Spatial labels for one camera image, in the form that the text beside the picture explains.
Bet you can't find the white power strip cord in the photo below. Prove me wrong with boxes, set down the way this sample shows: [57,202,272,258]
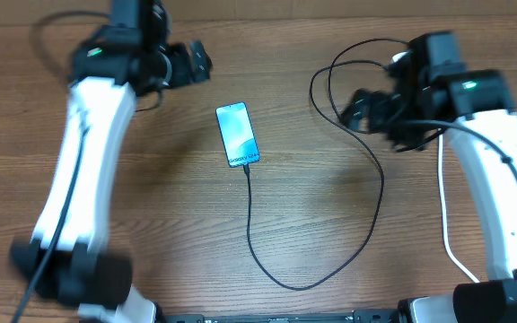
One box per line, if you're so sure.
[436,134,480,284]

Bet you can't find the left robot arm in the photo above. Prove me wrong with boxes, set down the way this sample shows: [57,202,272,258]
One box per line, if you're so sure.
[10,0,212,322]

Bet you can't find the white power strip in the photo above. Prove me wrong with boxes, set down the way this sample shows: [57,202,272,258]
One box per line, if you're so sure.
[389,51,412,74]

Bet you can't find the blue Galaxy smartphone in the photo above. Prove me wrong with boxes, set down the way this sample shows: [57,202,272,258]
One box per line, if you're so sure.
[215,102,260,168]

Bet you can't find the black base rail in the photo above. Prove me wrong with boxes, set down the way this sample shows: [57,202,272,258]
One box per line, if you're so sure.
[164,309,407,323]

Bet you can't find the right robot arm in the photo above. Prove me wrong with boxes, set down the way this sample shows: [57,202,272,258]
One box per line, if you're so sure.
[337,31,517,322]

